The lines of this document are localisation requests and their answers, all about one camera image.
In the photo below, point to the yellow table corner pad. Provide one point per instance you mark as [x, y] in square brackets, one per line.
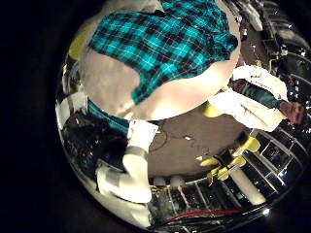
[77, 43]
[211, 110]

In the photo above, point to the person in white coat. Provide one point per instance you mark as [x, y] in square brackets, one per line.
[259, 93]

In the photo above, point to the teal fabric strip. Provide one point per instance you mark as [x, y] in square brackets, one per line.
[108, 118]

